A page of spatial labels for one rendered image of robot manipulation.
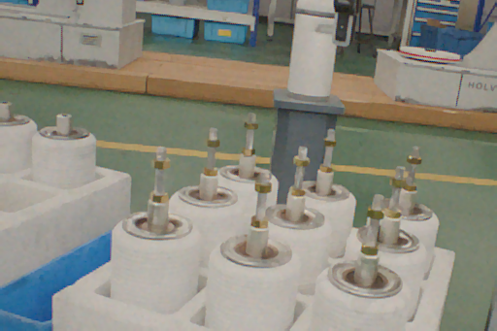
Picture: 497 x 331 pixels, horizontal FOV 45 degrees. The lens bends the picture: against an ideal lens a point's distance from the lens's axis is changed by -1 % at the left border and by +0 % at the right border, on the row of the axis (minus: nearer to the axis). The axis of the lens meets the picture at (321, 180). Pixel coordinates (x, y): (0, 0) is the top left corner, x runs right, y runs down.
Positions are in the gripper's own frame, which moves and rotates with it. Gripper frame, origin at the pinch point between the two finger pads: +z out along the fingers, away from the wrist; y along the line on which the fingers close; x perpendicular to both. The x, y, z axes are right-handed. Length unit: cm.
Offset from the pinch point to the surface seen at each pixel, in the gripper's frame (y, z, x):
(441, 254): -2.0, 29.0, 18.2
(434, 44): -449, 24, 36
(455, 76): -206, 24, 35
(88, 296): 26.4, 29.0, -20.8
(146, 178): -63, 47, -52
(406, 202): 3.0, 20.4, 11.6
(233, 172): -1.8, 21.8, -13.4
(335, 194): 0.6, 21.8, 1.9
